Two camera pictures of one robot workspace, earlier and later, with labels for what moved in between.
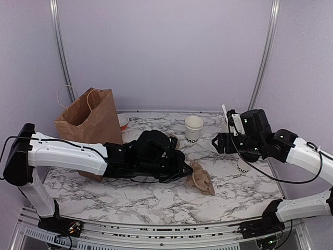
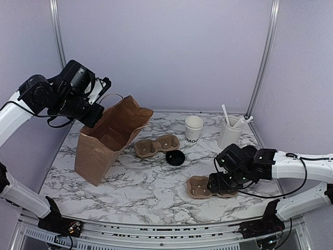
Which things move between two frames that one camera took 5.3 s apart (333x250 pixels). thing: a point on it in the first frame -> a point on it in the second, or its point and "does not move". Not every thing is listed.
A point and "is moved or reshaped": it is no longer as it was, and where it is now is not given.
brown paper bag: x=94 y=117 is moved or reshaped
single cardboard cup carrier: x=200 y=178 is moved or reshaped
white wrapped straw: x=224 y=109 does not move
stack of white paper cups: x=193 y=125 does not move
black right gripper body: x=230 y=149 -> x=229 y=184
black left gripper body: x=168 y=171 -> x=89 y=119
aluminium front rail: x=34 y=234 does not move
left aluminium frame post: x=55 y=12 does not move
